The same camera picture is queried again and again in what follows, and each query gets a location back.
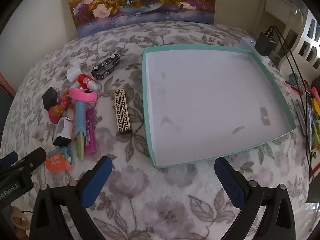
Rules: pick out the colourful toys pile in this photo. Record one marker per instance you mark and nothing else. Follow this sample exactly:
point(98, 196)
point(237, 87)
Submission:
point(308, 114)

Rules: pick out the magenta lead refill case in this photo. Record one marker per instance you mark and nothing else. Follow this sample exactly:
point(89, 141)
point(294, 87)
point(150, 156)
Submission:
point(90, 142)

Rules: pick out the red white glue bottle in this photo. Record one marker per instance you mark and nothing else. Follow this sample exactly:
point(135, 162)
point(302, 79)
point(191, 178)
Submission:
point(87, 82)

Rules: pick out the black plugged power adapter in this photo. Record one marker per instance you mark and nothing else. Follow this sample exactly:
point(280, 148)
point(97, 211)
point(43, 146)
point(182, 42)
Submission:
point(264, 44)

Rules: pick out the orange tape measure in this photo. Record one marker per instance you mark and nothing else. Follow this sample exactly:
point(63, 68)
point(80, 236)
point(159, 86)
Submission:
point(60, 159)

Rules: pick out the white charger cube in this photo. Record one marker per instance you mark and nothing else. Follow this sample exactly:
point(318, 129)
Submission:
point(73, 73)

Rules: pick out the floral grey white blanket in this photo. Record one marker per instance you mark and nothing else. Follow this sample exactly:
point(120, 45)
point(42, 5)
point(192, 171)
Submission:
point(139, 201)

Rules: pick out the teal shallow box tray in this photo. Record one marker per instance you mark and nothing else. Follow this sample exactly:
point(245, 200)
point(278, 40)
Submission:
point(202, 102)

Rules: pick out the floral painting canvas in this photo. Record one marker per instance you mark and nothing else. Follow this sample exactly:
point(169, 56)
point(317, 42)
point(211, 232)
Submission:
point(92, 16)

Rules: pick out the black toy car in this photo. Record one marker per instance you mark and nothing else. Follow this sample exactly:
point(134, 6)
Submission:
point(107, 67)

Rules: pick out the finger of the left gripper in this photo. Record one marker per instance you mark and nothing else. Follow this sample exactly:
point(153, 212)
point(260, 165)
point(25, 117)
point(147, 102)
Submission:
point(28, 163)
point(9, 160)

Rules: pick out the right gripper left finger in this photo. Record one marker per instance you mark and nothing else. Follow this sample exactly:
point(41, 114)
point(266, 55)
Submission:
point(48, 221)

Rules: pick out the pink orange doll figure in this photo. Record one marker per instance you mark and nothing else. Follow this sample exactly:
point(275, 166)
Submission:
point(56, 112)

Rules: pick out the pink wristband watch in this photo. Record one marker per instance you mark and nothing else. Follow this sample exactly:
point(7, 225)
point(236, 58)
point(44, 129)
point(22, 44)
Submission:
point(83, 95)

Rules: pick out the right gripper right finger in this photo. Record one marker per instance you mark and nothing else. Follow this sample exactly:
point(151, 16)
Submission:
point(248, 196)

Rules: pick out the white smart watch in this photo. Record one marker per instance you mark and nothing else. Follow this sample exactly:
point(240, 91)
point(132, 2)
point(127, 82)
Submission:
point(63, 132)

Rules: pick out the black charger adapter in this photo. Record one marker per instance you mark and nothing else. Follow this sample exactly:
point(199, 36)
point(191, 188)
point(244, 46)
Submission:
point(49, 98)

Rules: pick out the white power strip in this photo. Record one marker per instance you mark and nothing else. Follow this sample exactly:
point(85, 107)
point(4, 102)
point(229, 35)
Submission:
point(248, 44)

